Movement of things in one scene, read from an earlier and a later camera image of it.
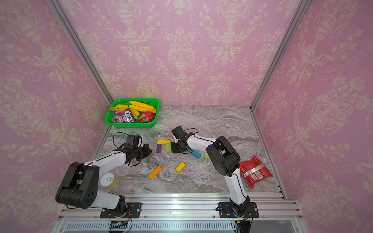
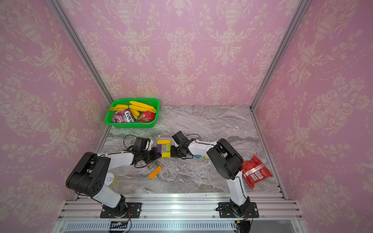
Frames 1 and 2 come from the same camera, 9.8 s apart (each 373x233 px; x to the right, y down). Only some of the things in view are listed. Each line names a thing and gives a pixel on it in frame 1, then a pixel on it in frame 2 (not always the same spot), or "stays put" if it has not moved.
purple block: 159,148 stays put
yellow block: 180,167 → 166,155
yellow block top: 163,141 stays put
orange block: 155,172 stays put
